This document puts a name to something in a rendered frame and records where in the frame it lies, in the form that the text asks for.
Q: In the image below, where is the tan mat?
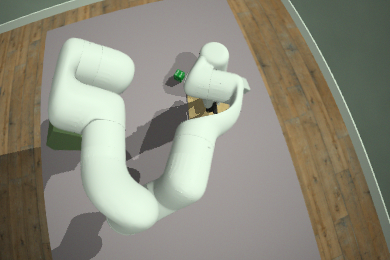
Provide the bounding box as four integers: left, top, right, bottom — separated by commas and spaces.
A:
187, 95, 229, 119

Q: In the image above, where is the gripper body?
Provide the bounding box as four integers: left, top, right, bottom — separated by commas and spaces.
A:
202, 99, 220, 108

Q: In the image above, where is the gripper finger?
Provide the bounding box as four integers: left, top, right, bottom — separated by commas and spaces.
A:
206, 102, 218, 114

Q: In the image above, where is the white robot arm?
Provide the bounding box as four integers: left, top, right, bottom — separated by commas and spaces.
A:
48, 38, 250, 235

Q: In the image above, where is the green die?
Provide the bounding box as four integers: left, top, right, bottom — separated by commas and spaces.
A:
174, 70, 185, 82

